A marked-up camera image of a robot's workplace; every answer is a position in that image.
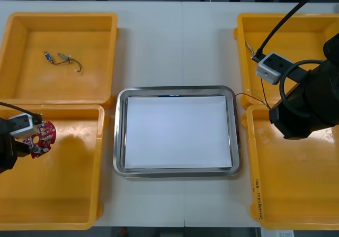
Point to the white printed paper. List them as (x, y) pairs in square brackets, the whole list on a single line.
[(284, 233)]

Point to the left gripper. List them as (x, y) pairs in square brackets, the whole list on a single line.
[(7, 152)]

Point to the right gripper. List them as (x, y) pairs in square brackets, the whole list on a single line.
[(291, 115)]

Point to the steel tray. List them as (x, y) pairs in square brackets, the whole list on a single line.
[(119, 141)]

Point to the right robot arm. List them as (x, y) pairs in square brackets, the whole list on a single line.
[(325, 89)]

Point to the solenoid with blue label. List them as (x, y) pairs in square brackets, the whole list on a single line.
[(47, 56)]

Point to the yellow-orange plastic bin with handwriting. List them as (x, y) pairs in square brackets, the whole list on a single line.
[(291, 181)]

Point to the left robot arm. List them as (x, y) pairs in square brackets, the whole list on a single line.
[(21, 126)]

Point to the round red circuit board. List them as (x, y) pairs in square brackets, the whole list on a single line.
[(49, 134)]

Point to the white sheet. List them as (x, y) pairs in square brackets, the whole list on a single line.
[(177, 131)]

